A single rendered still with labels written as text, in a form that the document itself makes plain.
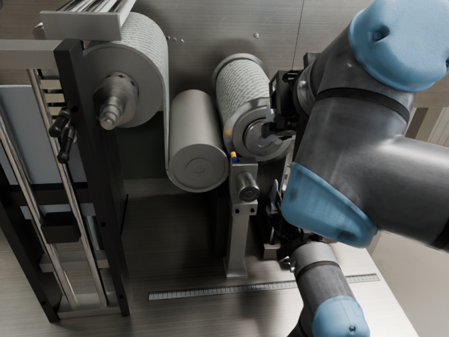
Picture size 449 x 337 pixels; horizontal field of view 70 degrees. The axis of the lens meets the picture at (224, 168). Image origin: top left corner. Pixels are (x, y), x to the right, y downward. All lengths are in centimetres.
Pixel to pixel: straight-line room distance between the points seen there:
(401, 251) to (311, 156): 212
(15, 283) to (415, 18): 86
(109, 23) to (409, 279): 204
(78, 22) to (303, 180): 38
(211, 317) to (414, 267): 172
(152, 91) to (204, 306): 46
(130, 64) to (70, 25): 10
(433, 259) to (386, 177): 218
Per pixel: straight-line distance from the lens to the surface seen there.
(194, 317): 75
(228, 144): 61
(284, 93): 45
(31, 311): 84
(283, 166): 69
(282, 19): 90
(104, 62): 56
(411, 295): 216
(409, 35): 27
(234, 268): 80
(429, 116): 147
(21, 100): 50
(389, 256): 229
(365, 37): 26
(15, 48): 44
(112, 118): 47
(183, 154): 62
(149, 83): 56
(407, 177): 25
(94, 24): 51
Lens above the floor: 155
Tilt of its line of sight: 36 degrees down
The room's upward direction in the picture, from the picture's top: 3 degrees clockwise
